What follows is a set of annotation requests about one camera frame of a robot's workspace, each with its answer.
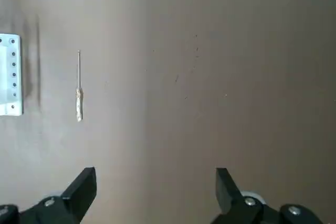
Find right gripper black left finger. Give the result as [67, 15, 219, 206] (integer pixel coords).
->
[0, 166, 97, 224]

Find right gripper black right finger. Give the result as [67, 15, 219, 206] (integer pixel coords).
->
[209, 167, 323, 224]

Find wire test tube brush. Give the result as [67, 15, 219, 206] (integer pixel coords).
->
[76, 50, 85, 123]

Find white test tube rack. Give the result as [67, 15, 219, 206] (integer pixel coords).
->
[0, 33, 24, 116]

